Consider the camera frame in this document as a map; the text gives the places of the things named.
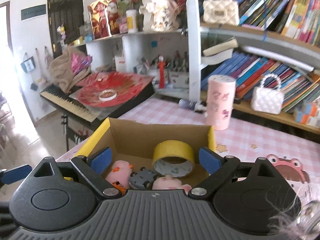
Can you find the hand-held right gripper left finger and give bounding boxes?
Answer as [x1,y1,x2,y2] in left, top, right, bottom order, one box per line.
[32,147,120,197]

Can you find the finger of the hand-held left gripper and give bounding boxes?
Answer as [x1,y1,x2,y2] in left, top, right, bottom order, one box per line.
[0,164,32,188]

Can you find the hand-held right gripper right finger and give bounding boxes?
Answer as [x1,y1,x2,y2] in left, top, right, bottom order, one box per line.
[187,147,287,197]

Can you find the pink pig toy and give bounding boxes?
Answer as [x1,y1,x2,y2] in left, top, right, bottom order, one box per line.
[105,160,134,193]
[152,174,193,196]

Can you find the yellow tape roll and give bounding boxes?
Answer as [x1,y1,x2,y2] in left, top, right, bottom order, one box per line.
[152,140,197,179]

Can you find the yellow cardboard box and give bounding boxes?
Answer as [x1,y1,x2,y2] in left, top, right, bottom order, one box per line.
[74,117,217,196]

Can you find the grey toy truck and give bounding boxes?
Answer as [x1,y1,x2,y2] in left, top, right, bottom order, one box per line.
[129,166,159,191]

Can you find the black keyboard stand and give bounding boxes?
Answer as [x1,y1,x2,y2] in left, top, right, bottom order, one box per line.
[61,115,83,153]

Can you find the pink printed tablecloth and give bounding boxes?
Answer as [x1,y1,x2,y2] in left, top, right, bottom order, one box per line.
[55,97,320,205]

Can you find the pink cylinder container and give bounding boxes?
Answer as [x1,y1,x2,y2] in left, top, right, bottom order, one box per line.
[205,75,237,131]

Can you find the white tape roll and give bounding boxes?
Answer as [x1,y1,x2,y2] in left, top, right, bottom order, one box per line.
[98,89,118,102]

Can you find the black electronic keyboard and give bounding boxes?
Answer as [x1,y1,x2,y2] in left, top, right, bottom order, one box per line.
[40,83,156,128]

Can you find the white quilted handbag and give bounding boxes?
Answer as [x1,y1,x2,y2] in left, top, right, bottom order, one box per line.
[251,74,284,114]

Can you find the pen holder box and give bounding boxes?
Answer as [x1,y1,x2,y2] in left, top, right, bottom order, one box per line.
[167,51,189,86]

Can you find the white fluffy fur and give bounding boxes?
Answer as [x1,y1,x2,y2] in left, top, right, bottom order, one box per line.
[268,182,320,240]

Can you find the white red label box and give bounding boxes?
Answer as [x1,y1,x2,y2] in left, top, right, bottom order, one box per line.
[115,55,126,73]

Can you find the pink foil wrapper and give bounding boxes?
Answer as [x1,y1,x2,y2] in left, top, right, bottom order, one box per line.
[71,54,93,75]

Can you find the brown plush blanket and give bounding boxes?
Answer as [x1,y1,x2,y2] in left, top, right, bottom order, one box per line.
[48,47,92,93]

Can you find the red dress figurine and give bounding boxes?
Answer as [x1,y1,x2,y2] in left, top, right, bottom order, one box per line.
[157,55,168,89]

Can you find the row of slanted books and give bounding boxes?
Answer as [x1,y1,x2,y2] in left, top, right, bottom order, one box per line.
[201,52,320,116]

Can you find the white bookshelf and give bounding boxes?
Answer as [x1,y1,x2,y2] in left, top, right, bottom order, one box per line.
[74,0,320,136]

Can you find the thick white book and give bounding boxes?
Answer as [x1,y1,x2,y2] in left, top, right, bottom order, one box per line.
[202,38,239,66]

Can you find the orange and blue boxes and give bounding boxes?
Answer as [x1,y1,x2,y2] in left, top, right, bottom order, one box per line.
[293,102,320,127]

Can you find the white rolled paper tube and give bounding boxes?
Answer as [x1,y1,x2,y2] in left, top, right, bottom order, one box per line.
[241,45,314,73]

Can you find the large red fortune doll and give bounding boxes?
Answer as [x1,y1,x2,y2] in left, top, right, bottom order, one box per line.
[87,0,112,39]

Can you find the white plastic jar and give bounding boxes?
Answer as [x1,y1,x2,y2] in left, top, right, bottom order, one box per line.
[125,9,139,34]

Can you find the small red fortune doll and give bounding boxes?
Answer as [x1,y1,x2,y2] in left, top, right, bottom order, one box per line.
[107,0,121,36]

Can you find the cream quilted handbag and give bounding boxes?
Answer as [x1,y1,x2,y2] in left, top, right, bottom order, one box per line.
[202,0,239,26]

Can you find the dark wooden door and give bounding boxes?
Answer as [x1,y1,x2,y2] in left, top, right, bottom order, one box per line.
[47,0,84,56]

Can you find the white plush rabbit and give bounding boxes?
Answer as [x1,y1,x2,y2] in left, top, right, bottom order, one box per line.
[139,0,179,32]

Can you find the row of colourful books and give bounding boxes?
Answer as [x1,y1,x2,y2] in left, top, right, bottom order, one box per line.
[235,0,320,47]

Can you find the hanging wall bag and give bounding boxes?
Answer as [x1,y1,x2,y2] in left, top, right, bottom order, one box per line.
[20,52,36,74]

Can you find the green wall sign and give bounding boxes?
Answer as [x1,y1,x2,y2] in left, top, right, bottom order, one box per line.
[20,4,47,21]

